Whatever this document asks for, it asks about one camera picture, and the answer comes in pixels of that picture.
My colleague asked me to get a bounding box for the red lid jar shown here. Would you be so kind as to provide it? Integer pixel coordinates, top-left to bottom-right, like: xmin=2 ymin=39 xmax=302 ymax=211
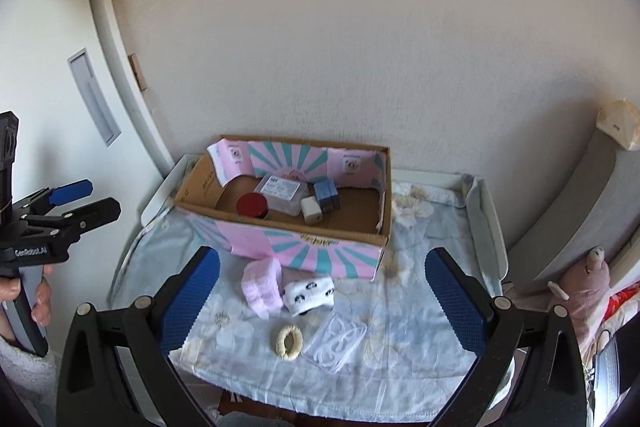
xmin=235 ymin=192 xmax=269 ymax=219

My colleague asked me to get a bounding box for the pink fluffy sock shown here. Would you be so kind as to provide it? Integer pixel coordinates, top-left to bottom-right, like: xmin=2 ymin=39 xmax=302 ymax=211
xmin=241 ymin=257 xmax=283 ymax=320

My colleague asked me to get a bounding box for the yellow hair scrunchie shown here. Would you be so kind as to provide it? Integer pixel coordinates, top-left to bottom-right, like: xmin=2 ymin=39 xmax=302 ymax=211
xmin=274 ymin=325 xmax=304 ymax=361

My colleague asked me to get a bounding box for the white panda sock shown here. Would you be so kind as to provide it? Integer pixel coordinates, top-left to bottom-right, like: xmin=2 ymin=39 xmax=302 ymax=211
xmin=282 ymin=277 xmax=335 ymax=317

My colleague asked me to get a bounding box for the clear plastic case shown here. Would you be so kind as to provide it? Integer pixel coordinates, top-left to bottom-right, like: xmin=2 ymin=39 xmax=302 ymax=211
xmin=303 ymin=311 xmax=367 ymax=373

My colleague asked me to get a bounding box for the clear cotton swab box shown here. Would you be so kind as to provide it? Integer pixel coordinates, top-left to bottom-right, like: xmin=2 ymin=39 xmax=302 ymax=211
xmin=254 ymin=174 xmax=309 ymax=217

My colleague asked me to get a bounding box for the white roll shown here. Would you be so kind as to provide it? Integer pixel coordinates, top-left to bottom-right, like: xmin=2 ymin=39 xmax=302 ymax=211
xmin=300 ymin=196 xmax=323 ymax=225

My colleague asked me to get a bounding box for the blue small box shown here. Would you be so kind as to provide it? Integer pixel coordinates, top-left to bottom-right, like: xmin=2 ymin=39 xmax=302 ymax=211
xmin=314 ymin=179 xmax=341 ymax=213

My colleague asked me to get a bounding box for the left hand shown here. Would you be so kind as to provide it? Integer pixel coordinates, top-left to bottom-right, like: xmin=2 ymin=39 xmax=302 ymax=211
xmin=0 ymin=265 xmax=53 ymax=345

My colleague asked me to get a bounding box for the pink plush toy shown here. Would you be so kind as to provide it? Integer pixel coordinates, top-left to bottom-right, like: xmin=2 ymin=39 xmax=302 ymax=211
xmin=547 ymin=247 xmax=611 ymax=352

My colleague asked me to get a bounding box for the white sliding door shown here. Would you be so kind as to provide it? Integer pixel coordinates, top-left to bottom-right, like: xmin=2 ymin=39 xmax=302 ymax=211
xmin=1 ymin=0 xmax=162 ymax=355

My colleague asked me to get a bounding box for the floral light blue cloth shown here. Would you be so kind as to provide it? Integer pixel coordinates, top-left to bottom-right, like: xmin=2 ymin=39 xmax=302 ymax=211
xmin=106 ymin=173 xmax=497 ymax=423

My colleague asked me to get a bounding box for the grey sofa cushion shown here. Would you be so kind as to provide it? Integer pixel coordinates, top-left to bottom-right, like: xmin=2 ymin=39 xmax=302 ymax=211
xmin=508 ymin=131 xmax=639 ymax=296

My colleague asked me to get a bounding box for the pink lined cardboard box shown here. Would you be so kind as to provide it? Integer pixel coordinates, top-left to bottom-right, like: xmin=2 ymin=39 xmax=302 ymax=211
xmin=175 ymin=135 xmax=392 ymax=281

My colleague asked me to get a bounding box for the beige plush toy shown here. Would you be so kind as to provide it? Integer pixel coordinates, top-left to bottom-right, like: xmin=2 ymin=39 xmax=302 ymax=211
xmin=597 ymin=98 xmax=640 ymax=150

